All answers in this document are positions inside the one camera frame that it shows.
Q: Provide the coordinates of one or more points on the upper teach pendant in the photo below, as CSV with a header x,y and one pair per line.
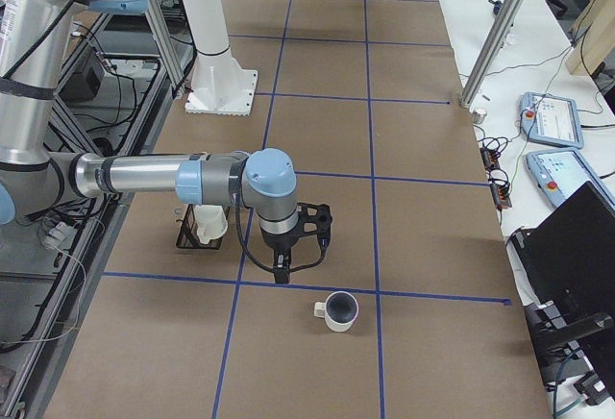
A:
x,y
550,120

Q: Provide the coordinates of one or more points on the brown paper mat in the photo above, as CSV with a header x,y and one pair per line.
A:
x,y
362,94

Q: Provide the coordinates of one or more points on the small metal cylinder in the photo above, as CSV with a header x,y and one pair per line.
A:
x,y
479,115

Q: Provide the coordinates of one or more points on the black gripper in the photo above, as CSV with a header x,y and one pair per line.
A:
x,y
280,244

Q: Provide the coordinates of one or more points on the white pitcher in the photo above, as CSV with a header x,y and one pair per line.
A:
x,y
211,222

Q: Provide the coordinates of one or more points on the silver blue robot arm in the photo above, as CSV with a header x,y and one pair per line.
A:
x,y
34,36

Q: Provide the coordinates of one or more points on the aluminium frame post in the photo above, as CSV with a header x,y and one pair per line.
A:
x,y
489,50

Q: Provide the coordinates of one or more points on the teach pendant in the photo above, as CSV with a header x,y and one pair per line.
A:
x,y
559,173
550,120

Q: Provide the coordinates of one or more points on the black wire rack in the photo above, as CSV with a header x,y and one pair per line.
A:
x,y
187,238

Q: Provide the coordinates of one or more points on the white pedestal column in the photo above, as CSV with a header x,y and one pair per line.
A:
x,y
218,85

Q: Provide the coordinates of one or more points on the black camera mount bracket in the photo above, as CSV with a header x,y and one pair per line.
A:
x,y
314,220

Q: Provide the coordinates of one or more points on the lower teach pendant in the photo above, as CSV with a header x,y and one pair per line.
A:
x,y
559,173

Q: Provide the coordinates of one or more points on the black connector strip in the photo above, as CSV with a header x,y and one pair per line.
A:
x,y
497,178

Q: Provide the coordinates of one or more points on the black laptop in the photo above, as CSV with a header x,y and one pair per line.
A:
x,y
569,257

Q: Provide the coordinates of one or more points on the white mug dark inside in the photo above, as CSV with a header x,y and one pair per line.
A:
x,y
339,310

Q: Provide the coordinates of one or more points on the wooden beam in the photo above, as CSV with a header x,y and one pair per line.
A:
x,y
596,25

